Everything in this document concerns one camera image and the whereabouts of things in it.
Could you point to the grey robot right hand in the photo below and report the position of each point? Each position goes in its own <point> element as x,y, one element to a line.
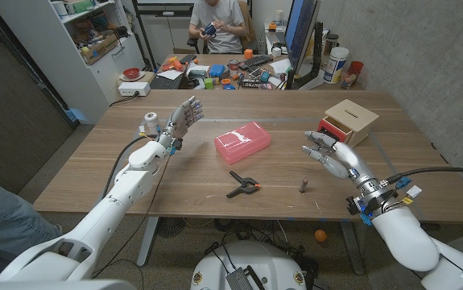
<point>346,159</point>

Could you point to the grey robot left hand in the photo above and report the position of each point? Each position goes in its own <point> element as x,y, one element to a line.
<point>180,121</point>

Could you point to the black capped lipstick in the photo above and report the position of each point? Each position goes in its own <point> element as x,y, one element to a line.
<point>303,185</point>

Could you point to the blue handheld object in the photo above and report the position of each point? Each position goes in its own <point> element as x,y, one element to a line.
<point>210,30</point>

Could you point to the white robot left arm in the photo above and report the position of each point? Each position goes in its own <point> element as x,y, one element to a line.
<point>126,189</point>

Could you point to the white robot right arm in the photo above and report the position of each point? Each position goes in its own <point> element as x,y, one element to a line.
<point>404,237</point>

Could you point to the wooden box with red drawer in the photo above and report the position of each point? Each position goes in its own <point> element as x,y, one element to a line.
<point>352,114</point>

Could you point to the pink plastic tray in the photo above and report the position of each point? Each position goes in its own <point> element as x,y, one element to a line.
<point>241,143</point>

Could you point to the black clamp pliers orange tip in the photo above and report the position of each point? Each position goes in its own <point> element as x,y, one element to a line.
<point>244,187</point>

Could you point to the black laptop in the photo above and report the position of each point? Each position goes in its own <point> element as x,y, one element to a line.
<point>166,84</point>

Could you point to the orange power tool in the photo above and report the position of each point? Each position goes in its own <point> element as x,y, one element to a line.
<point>173,64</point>

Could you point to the white power box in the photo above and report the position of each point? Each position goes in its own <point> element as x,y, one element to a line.
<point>133,88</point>

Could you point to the blue plastic box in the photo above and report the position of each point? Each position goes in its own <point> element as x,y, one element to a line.
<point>217,70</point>

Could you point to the red bowl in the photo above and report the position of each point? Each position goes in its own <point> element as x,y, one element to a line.
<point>131,73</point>

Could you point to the metal can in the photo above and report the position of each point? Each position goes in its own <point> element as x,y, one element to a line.
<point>234,65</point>

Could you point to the black printed box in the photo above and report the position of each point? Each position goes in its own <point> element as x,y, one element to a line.
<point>252,84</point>

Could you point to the orange ball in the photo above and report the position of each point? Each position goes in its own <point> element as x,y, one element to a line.
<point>320,235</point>

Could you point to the grey table leg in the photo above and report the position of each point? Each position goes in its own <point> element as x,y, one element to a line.
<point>352,247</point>
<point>147,241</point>

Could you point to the white tub with blue label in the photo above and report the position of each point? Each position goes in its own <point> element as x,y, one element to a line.
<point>335,64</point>

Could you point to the black keyboard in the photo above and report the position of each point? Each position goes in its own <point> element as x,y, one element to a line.
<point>255,61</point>

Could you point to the cardboard box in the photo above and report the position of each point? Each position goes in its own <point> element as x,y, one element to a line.
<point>100,49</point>

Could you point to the seated person in grey shirt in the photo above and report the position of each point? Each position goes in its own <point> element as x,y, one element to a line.
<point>223,16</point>
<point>249,24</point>

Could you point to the dark lidded jar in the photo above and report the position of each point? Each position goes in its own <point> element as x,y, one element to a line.
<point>331,43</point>

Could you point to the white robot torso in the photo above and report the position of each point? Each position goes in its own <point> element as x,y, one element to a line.
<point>263,262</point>

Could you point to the black computer monitor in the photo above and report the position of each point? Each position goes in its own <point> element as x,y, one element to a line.
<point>301,28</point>

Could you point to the white shelf cabinet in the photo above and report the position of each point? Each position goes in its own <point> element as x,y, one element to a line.
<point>54,48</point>

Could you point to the person in blue jeans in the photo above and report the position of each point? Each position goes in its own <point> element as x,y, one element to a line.
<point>1,217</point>

